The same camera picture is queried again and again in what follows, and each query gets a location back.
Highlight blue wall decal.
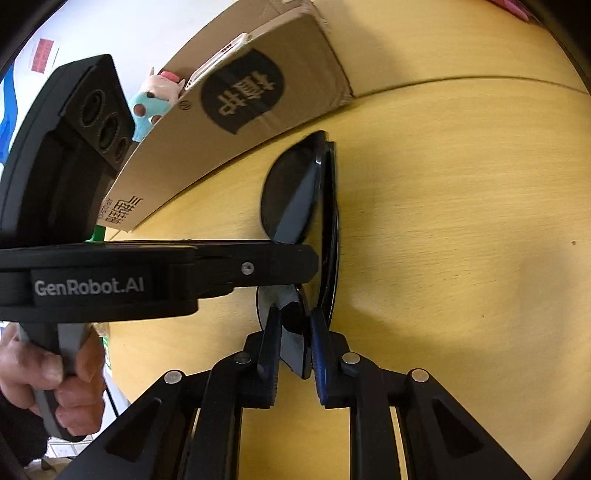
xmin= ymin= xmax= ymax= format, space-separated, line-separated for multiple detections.
xmin=0 ymin=65 xmax=18 ymax=164

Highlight black sunglasses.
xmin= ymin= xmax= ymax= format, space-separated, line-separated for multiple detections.
xmin=256 ymin=130 xmax=339 ymax=380

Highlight red wall notice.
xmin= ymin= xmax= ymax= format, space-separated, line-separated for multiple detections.
xmin=30 ymin=38 xmax=56 ymax=74

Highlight person's left hand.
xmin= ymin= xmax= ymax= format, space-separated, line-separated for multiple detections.
xmin=1 ymin=323 xmax=105 ymax=436

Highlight white clear phone case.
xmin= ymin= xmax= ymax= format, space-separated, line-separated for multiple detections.
xmin=184 ymin=33 xmax=250 ymax=91

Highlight pink teal plush toy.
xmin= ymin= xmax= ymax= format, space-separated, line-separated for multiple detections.
xmin=131 ymin=68 xmax=185 ymax=143

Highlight brown cardboard box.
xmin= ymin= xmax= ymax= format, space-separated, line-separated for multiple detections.
xmin=98 ymin=1 xmax=353 ymax=231

